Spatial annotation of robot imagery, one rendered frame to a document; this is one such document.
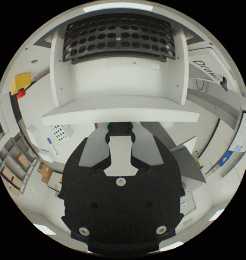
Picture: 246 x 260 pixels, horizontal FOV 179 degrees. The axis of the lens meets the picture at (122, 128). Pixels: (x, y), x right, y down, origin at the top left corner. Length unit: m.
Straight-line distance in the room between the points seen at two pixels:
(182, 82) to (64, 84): 0.23
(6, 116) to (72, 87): 0.69
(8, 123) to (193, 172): 1.23
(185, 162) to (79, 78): 0.59
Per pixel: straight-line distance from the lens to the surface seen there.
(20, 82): 0.33
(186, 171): 0.51
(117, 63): 0.17
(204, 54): 0.22
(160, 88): 0.20
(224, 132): 3.16
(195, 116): 0.16
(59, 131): 0.37
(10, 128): 0.81
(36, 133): 0.60
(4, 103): 0.83
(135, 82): 0.18
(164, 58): 0.18
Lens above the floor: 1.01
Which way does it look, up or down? 57 degrees down
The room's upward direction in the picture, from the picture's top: 177 degrees clockwise
